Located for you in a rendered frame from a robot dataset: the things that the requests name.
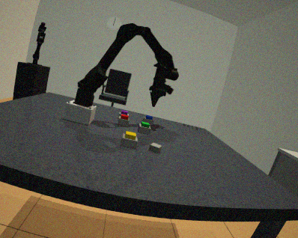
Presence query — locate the red button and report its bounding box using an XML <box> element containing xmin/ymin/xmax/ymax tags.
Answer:
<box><xmin>118</xmin><ymin>115</ymin><xmax>130</xmax><ymax>126</ymax></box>

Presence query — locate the yellow button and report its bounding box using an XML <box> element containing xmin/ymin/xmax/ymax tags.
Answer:
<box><xmin>121</xmin><ymin>131</ymin><xmax>138</xmax><ymax>149</ymax></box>

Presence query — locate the blue button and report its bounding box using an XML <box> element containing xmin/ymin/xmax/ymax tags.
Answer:
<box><xmin>143</xmin><ymin>115</ymin><xmax>153</xmax><ymax>126</ymax></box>

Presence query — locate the purple button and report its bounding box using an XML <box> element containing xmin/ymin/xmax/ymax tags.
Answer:
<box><xmin>118</xmin><ymin>110</ymin><xmax>129</xmax><ymax>117</ymax></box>

